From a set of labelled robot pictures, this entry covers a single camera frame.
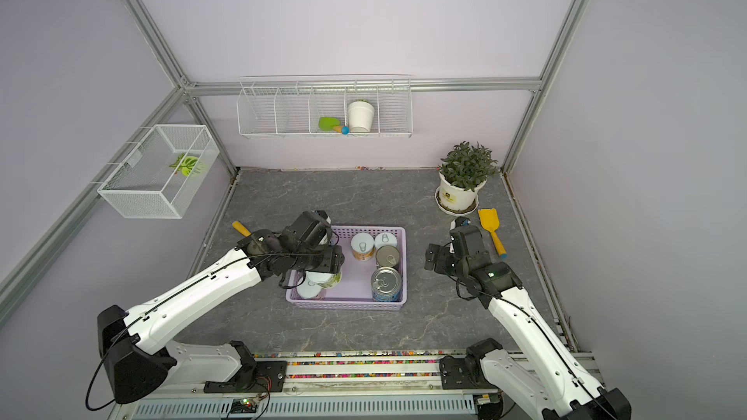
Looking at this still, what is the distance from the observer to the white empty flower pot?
0.93 meters

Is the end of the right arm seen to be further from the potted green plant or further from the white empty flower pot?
the white empty flower pot

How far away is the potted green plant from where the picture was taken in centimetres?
96

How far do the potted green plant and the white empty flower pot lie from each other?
1.03ft
